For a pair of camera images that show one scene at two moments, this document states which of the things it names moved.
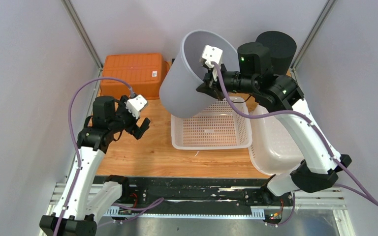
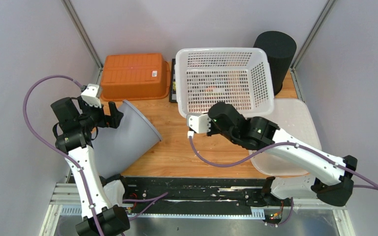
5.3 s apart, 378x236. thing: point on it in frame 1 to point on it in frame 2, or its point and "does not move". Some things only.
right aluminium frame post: [328, 5] does not move
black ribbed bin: [282, 48] does not move
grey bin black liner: [178, 95] to [117, 150]
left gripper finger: [143, 128] to [116, 116]
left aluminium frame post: [82, 34] does not move
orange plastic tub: [143, 73] does not move
